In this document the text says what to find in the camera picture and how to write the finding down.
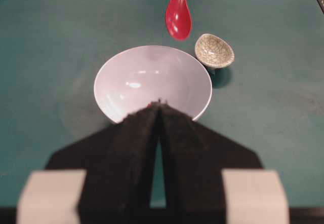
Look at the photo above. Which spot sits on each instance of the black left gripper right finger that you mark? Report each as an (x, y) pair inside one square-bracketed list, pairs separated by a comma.
[(211, 179)]

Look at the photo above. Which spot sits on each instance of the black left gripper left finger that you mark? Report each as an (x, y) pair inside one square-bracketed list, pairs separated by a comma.
[(103, 178)]

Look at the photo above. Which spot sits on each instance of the red plastic soup spoon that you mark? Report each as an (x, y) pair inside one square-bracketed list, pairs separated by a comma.
[(178, 19)]

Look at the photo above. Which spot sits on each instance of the white ceramic bowl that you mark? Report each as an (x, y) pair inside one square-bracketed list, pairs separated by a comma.
[(133, 79)]

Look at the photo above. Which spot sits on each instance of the small crackle-glaze cup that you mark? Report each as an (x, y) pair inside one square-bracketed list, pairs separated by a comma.
[(213, 52)]

